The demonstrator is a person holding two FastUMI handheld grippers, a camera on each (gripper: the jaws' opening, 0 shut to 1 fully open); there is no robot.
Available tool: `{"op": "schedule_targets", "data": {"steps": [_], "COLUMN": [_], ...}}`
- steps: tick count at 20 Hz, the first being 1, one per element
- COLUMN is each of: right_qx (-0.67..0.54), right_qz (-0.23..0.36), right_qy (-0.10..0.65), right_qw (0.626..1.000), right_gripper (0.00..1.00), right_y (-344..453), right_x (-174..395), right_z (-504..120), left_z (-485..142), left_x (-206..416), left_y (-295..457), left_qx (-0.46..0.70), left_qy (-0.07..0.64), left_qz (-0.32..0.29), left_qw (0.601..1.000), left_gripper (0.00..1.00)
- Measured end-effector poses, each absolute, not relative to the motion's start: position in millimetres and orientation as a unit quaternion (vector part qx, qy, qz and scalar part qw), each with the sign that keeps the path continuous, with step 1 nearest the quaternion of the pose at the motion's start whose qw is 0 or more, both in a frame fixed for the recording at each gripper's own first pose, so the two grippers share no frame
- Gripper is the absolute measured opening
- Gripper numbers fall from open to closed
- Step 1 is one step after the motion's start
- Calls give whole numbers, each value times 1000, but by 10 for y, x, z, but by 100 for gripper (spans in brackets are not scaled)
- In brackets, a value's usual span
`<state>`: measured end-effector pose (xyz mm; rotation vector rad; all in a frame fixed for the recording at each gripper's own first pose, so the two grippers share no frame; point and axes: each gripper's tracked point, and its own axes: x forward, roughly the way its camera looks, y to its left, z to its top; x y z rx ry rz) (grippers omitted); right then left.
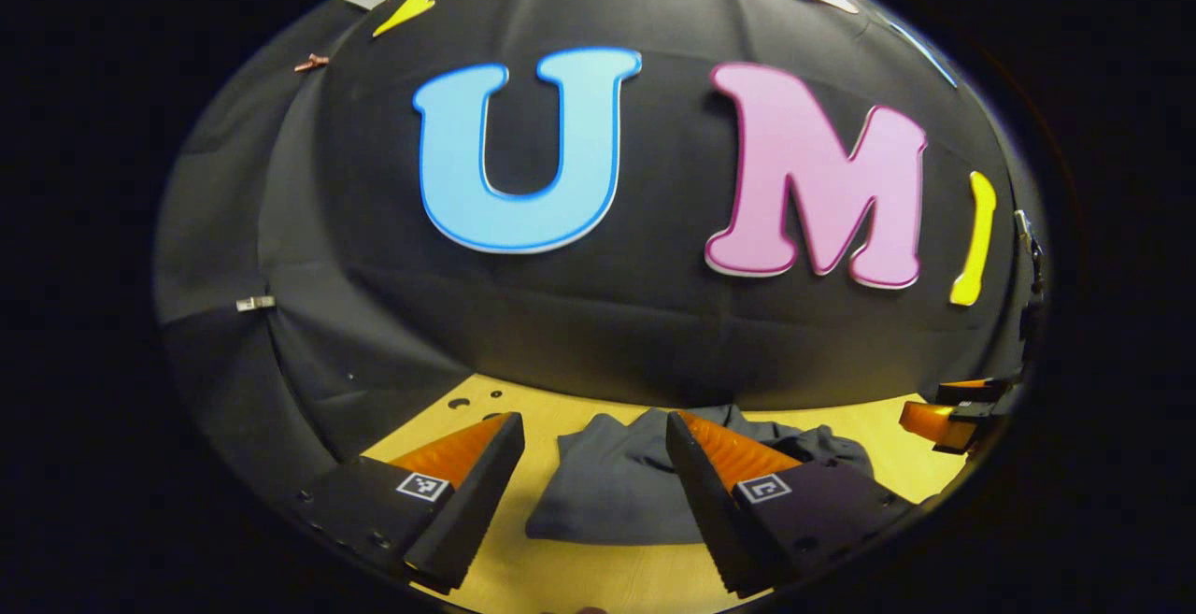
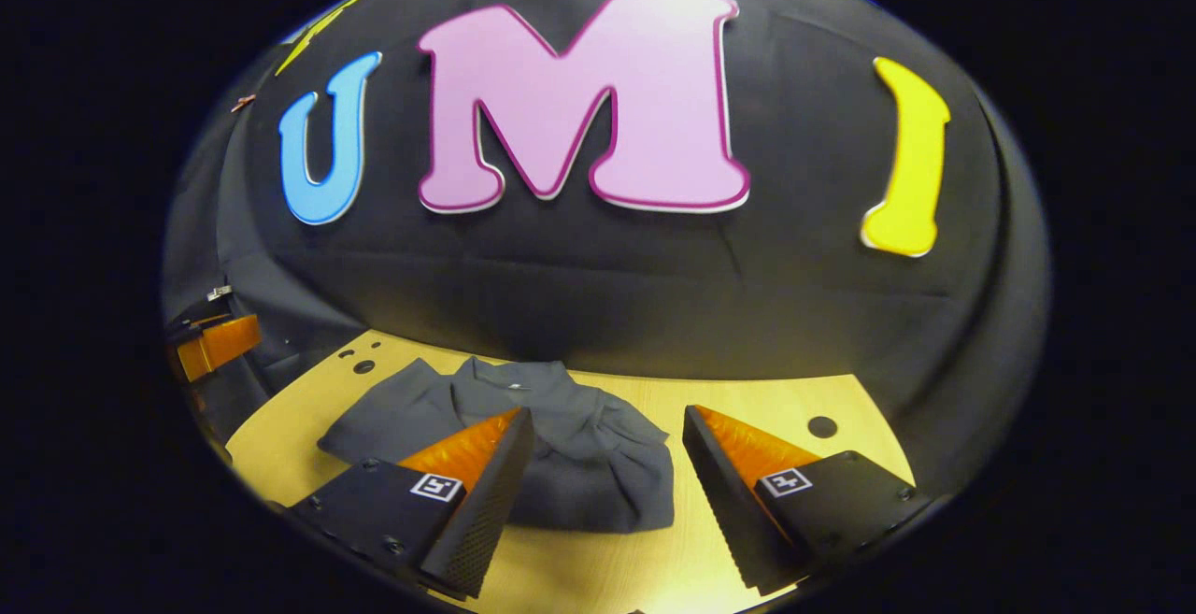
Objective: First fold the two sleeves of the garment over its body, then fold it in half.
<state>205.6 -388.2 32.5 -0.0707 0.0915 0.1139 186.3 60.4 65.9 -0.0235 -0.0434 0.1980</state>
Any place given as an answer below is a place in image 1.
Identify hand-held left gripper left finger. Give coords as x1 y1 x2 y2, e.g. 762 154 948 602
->
292 411 526 595

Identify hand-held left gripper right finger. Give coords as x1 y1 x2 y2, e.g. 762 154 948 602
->
665 410 918 600

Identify grey collared shirt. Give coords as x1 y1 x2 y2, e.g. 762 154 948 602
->
525 404 877 548

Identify black backdrop cloth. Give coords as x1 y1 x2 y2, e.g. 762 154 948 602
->
154 0 1044 495

